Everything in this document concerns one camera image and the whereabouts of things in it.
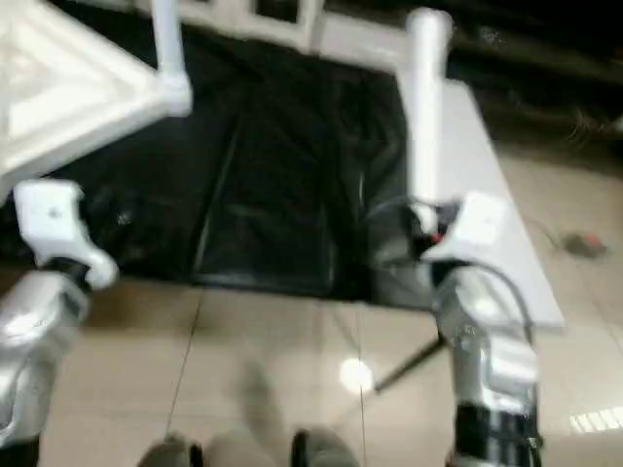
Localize white plastic table leg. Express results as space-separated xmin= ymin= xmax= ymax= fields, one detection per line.
xmin=403 ymin=7 xmax=455 ymax=232
xmin=150 ymin=0 xmax=193 ymax=115

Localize white plastic children's table top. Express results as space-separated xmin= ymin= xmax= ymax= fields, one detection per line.
xmin=0 ymin=0 xmax=195 ymax=201

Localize white side table board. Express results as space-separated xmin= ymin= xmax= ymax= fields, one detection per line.
xmin=436 ymin=80 xmax=568 ymax=329

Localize black metal table leg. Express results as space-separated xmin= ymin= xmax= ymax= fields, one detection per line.
xmin=374 ymin=335 xmax=451 ymax=393

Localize red grey floor object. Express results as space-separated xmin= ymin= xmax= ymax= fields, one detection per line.
xmin=564 ymin=233 xmax=607 ymax=260

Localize black plastic work mat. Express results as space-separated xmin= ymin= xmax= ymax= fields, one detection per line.
xmin=0 ymin=18 xmax=460 ymax=305

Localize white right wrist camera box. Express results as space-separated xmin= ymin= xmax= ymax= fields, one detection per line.
xmin=422 ymin=191 xmax=514 ymax=270

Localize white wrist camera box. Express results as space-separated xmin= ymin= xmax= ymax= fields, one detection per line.
xmin=422 ymin=191 xmax=514 ymax=270
xmin=11 ymin=179 xmax=121 ymax=292

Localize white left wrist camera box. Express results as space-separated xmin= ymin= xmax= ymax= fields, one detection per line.
xmin=11 ymin=179 xmax=121 ymax=292

